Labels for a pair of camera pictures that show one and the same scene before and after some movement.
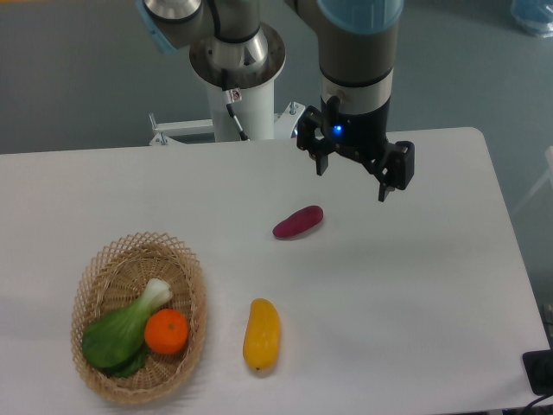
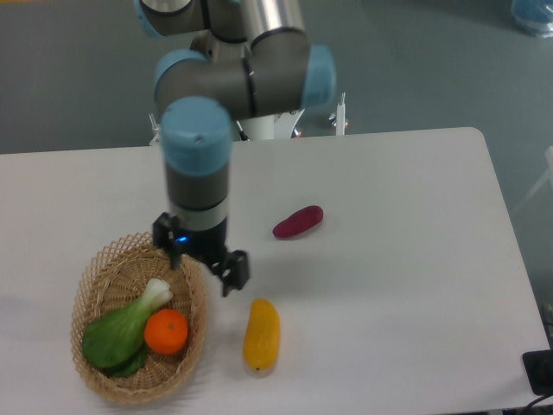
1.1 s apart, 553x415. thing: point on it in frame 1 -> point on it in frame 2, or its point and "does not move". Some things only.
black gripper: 362,134 -> 233,270
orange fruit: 166,331 does not move
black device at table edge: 539,369 does not move
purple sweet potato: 299,221 does not move
